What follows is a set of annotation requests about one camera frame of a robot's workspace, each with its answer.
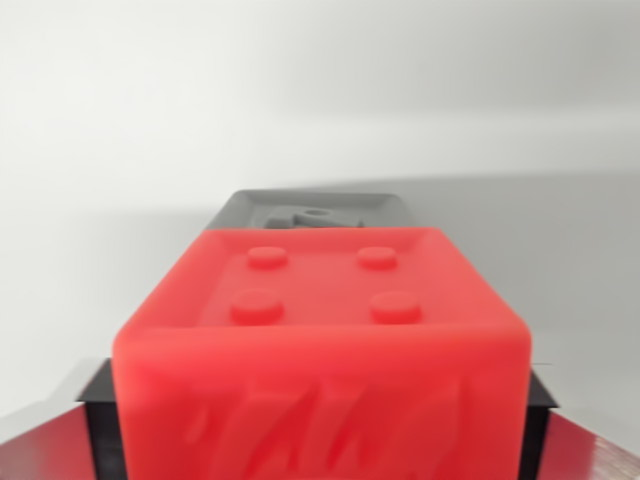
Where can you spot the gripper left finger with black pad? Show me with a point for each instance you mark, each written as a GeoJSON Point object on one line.
{"type": "Point", "coordinates": [65, 440]}

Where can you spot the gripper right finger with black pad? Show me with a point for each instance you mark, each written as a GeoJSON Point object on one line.
{"type": "Point", "coordinates": [565, 445]}

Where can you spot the red cube with studs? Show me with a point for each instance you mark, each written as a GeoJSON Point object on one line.
{"type": "Point", "coordinates": [320, 360]}

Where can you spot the grey cube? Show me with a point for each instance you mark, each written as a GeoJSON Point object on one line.
{"type": "Point", "coordinates": [320, 210]}

